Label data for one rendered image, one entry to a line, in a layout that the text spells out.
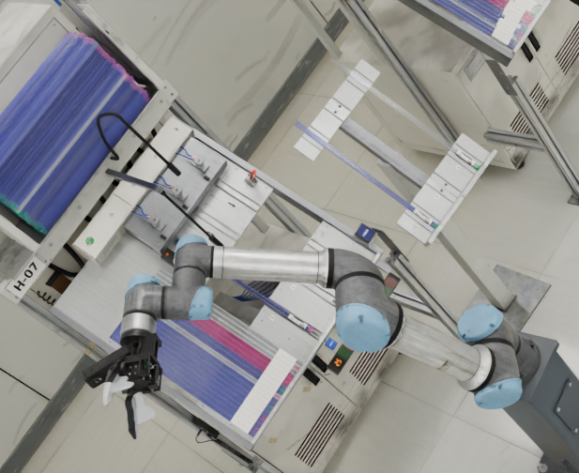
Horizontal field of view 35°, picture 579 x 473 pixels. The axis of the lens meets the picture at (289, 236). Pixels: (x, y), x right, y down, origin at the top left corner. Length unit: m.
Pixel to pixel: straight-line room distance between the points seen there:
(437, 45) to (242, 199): 1.05
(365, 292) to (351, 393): 1.28
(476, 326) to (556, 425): 0.43
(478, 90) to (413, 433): 1.24
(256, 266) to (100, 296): 0.77
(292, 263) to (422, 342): 0.35
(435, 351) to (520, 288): 1.25
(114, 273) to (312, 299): 0.59
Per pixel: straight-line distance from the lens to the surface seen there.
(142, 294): 2.05
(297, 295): 2.72
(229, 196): 2.81
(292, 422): 3.17
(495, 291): 3.29
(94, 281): 2.79
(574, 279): 3.34
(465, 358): 2.23
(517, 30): 3.10
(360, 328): 2.03
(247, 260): 2.12
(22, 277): 2.69
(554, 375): 2.57
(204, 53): 4.61
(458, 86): 3.37
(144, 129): 2.77
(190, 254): 2.12
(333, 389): 3.24
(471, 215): 3.71
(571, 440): 2.73
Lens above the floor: 2.57
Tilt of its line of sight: 37 degrees down
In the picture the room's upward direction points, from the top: 45 degrees counter-clockwise
